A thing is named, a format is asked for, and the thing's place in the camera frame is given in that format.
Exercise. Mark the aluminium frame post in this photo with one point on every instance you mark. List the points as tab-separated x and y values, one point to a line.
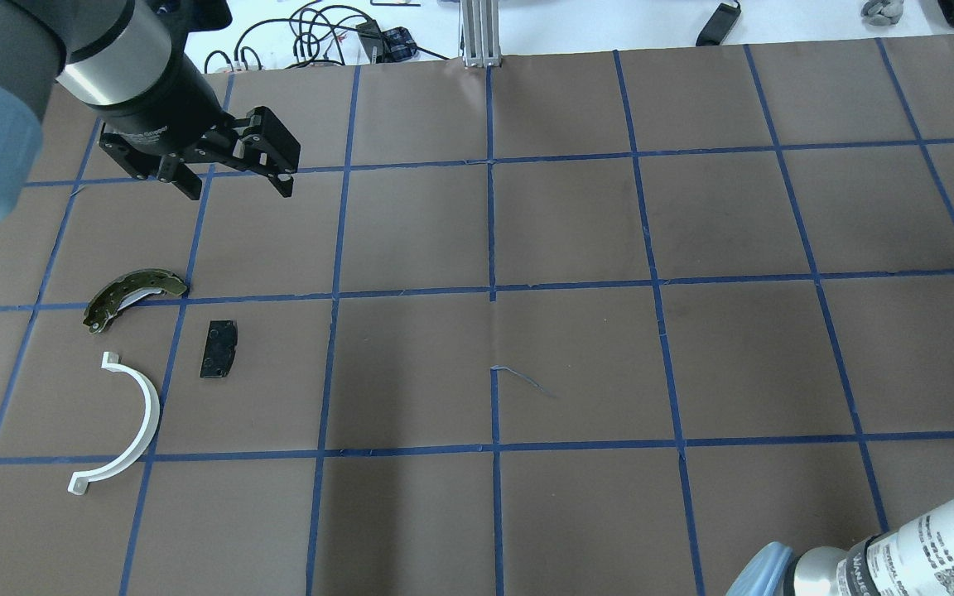
479	31

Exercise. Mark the black brake pad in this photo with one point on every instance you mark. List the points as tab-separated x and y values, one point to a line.
219	350

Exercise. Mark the white curved plastic bracket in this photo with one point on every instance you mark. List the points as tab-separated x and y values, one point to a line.
144	429

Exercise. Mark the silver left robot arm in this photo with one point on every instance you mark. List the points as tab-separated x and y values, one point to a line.
126	61

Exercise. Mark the black power adapter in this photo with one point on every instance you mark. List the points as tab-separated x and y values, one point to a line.
720	24

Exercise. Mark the green curved brake shoe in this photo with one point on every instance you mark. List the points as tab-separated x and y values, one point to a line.
126	291

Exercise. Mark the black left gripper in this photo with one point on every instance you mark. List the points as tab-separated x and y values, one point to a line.
161	106

